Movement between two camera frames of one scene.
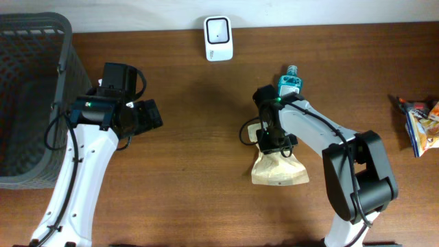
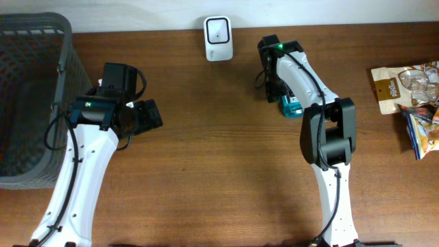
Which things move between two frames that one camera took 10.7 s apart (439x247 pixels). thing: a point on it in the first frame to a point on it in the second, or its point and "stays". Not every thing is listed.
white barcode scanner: (219, 38) stays
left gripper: (148, 114) stays
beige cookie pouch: (274, 169) to (406, 86)
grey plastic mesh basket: (42, 76) stays
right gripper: (265, 144) to (274, 92)
